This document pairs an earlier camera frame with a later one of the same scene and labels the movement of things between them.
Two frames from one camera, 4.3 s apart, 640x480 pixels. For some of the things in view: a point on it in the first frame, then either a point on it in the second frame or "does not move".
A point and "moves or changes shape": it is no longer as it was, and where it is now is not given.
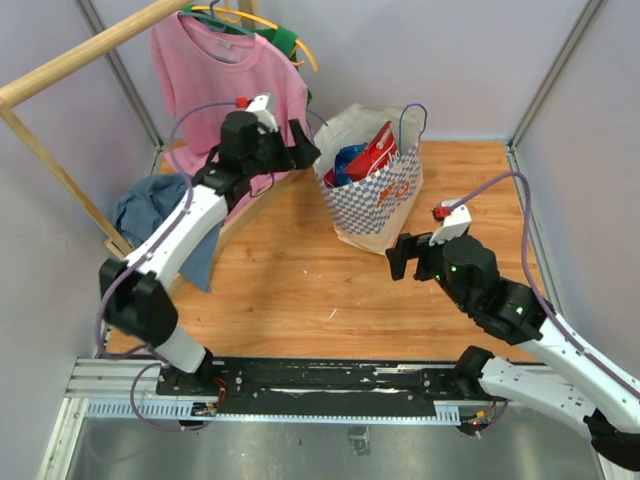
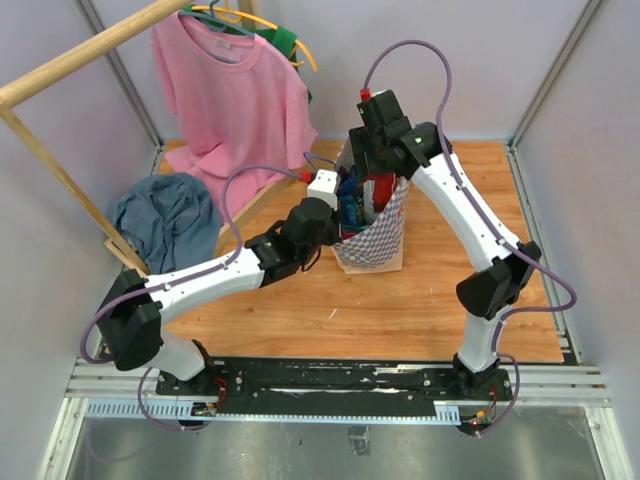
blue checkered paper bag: (370, 211) moves or changes shape
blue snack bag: (342, 157) to (350, 206)
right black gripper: (409, 246) to (363, 160)
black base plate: (324, 380) does not move
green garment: (282, 39) does not move
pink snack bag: (330, 179) moves or changes shape
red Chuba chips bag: (381, 150) moves or changes shape
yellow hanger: (235, 16) does not move
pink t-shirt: (212, 71) does not move
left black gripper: (302, 155) to (335, 237)
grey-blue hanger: (215, 23) does not move
